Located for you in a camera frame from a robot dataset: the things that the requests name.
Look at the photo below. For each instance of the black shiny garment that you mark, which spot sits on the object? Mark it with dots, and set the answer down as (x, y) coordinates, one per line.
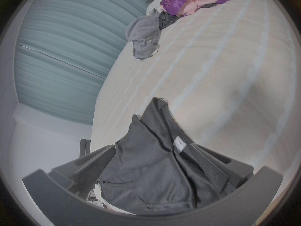
(168, 20)

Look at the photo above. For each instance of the black T-shirt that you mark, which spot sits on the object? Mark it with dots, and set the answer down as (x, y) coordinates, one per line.
(150, 173)

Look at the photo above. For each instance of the white printed pillow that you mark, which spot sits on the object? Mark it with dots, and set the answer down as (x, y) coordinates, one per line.
(152, 6)

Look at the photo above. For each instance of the pink garment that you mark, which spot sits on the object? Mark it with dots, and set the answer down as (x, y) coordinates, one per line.
(202, 1)

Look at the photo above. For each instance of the purple garment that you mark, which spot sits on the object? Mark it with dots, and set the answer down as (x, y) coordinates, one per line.
(176, 1)

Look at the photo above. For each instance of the blue-green curtain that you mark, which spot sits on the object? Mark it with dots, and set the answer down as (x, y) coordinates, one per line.
(58, 86)
(77, 27)

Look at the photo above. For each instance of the bed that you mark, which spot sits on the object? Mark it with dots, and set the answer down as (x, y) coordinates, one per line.
(223, 79)

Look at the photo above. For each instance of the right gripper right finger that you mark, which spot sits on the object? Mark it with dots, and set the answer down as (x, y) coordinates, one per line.
(223, 171)

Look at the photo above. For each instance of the black chest of drawers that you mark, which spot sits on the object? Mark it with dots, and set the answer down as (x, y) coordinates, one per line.
(85, 148)

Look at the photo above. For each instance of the grey garment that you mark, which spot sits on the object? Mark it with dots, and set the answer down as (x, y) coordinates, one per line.
(143, 32)

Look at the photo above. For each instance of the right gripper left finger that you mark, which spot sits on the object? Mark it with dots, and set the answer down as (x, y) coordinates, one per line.
(84, 173)

